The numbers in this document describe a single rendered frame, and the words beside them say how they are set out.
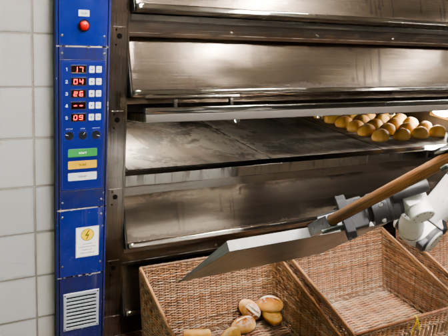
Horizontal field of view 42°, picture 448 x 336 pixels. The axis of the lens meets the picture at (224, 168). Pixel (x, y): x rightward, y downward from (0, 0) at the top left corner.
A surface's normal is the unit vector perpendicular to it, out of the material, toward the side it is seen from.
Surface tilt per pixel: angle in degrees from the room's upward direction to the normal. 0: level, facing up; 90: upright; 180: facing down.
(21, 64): 90
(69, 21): 90
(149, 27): 90
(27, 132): 90
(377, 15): 70
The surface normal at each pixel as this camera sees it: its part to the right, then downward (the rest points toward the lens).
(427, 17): 0.47, -0.06
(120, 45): 0.47, 0.30
